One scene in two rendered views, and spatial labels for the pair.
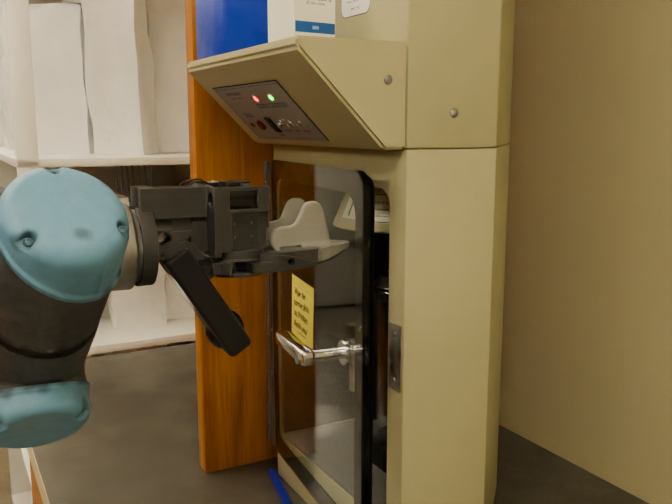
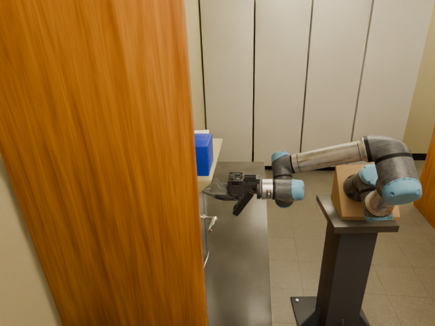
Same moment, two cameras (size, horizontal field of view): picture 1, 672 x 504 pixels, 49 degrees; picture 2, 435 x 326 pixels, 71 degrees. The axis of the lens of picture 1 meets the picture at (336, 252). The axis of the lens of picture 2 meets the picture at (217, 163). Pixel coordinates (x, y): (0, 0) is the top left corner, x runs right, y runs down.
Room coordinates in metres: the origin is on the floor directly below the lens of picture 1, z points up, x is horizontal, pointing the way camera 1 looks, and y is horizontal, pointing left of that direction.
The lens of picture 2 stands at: (1.52, 0.63, 1.89)
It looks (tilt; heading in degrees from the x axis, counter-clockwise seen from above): 25 degrees down; 216
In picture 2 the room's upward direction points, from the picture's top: 2 degrees counter-clockwise
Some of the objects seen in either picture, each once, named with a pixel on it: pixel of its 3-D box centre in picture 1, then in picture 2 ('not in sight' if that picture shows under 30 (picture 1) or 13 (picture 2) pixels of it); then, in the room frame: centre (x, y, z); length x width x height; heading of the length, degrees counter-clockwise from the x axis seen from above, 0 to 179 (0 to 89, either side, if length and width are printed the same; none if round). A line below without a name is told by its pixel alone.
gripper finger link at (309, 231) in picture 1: (312, 231); (215, 185); (0.70, 0.02, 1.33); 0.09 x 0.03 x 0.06; 118
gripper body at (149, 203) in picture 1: (200, 232); (243, 186); (0.67, 0.12, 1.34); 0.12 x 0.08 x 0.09; 118
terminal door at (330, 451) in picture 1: (311, 334); (195, 237); (0.85, 0.03, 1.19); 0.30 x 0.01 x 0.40; 22
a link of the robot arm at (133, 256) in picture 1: (109, 246); (265, 189); (0.63, 0.20, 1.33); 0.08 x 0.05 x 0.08; 28
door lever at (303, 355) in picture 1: (309, 346); (208, 223); (0.77, 0.03, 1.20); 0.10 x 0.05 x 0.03; 22
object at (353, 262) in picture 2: not in sight; (342, 276); (-0.05, 0.40, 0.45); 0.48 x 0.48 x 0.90; 34
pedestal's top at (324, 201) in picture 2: not in sight; (353, 211); (-0.05, 0.40, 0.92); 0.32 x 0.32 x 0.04; 34
